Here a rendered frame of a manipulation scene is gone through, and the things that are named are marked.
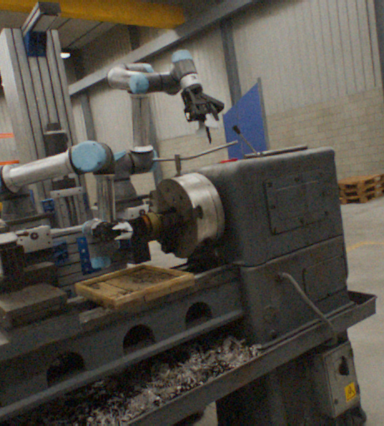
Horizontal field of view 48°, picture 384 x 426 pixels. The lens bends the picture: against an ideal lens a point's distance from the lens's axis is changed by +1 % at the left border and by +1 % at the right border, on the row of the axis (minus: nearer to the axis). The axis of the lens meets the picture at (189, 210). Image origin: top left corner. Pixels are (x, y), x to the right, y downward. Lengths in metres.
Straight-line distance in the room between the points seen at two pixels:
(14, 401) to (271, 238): 1.01
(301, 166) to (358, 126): 10.55
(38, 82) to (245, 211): 1.23
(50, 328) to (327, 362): 1.12
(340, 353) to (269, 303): 0.41
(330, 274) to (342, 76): 10.86
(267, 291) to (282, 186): 0.41
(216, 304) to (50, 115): 1.25
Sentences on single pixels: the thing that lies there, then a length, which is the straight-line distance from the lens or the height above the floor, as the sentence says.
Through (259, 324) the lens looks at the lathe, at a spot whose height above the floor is 0.65.
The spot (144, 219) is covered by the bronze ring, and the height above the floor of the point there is 1.11.
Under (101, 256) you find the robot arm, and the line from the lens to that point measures 1.77.
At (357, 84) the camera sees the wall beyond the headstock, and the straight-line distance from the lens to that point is 12.43.
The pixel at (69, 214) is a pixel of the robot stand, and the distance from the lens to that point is 2.20.
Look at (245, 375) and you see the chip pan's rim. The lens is 1.56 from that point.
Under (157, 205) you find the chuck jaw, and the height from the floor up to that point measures 1.14.
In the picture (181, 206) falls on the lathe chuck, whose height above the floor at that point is 1.13.
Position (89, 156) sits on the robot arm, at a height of 1.36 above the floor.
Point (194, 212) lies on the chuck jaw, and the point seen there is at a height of 1.10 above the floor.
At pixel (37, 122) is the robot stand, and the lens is 2.25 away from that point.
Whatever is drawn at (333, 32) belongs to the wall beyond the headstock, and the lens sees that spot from 12.90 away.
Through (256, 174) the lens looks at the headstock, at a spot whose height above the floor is 1.20.
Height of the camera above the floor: 1.27
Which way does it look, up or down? 6 degrees down
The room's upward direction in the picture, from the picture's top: 9 degrees counter-clockwise
